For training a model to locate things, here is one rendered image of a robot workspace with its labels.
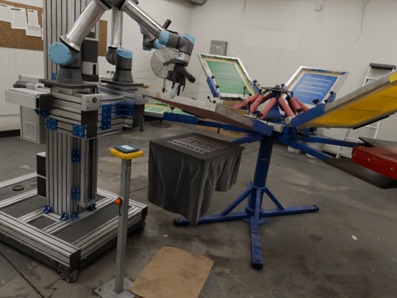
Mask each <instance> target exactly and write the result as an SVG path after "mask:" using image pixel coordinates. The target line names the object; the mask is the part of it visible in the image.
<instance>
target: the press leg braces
mask: <svg viewBox="0 0 397 298"><path fill-rule="evenodd" d="M252 192H253V187H252V186H251V187H249V188H248V189H247V190H246V191H245V192H244V193H242V194H241V195H240V196H239V197H238V198H237V199H236V200H235V201H234V202H232V203H231V204H230V205H229V206H228V207H227V208H226V209H225V210H224V211H223V212H221V213H217V215H218V216H219V217H220V218H222V217H229V215H228V213H229V212H231V211H232V210H233V209H234V208H235V207H237V205H238V204H239V203H240V202H242V201H243V200H244V199H245V198H246V197H248V196H249V200H250V194H251V193H252ZM265 193H266V194H267V195H268V196H269V197H270V199H271V200H272V201H273V202H274V204H276V206H277V207H278V208H276V210H278V211H279V212H282V211H287V210H286V209H285V208H283V207H282V205H281V204H280V203H279V202H278V201H277V199H276V198H275V197H274V195H273V194H272V193H271V192H270V191H269V190H268V188H267V187H266V190H265ZM260 202H261V189H257V191H256V204H255V217H254V223H253V226H251V229H252V232H253V233H257V234H259V227H258V223H259V211H260Z"/></svg>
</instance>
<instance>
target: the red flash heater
mask: <svg viewBox="0 0 397 298"><path fill-rule="evenodd" d="M351 155H352V159H351V162H353V163H356V164H358V165H360V166H363V167H365V168H367V169H370V170H373V171H375V172H377V173H379V174H382V175H384V176H386V177H389V178H391V179H394V180H396V181H397V147H353V149H352V154H351Z"/></svg>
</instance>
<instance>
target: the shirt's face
mask: <svg viewBox="0 0 397 298"><path fill-rule="evenodd" d="M192 136H196V137H200V138H204V139H206V140H210V141H214V142H217V143H219V144H223V145H226V146H229V147H225V148H221V149H218V150H214V151H211V152H208V153H204V154H202V153H199V152H196V151H193V150H190V149H188V148H185V147H182V146H179V145H176V144H173V143H170V142H167V141H171V140H176V139H180V138H185V137H192ZM151 141H153V142H156V143H159V144H161V145H164V146H167V147H170V148H173V149H175V150H178V151H181V152H184V153H187V154H189V155H192V156H195V157H198V158H201V159H207V158H210V157H214V156H217V155H220V154H223V153H227V152H229V151H233V150H237V149H240V148H243V146H240V145H237V144H233V143H231V142H227V141H223V140H219V139H217V138H213V137H209V136H206V135H203V134H199V133H196V132H192V133H189V134H182V135H176V136H172V137H165V138H159V139H156V140H151Z"/></svg>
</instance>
